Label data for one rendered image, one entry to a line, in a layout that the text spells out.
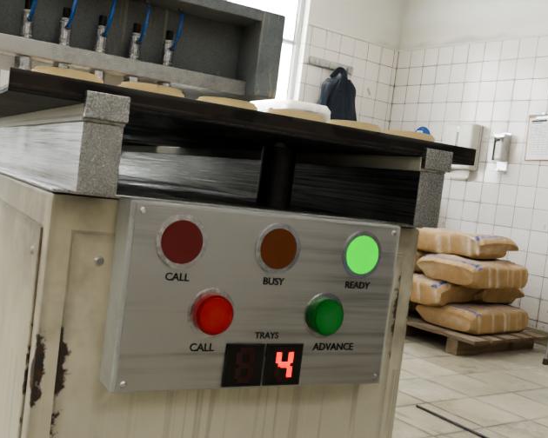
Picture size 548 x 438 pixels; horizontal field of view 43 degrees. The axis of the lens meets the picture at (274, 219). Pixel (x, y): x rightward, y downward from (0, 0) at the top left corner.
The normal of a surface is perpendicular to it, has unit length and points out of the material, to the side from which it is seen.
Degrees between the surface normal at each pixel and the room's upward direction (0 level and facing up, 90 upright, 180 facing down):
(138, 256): 90
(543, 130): 89
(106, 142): 90
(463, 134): 90
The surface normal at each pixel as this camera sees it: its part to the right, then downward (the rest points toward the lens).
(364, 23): 0.58, 0.11
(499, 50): -0.81, -0.07
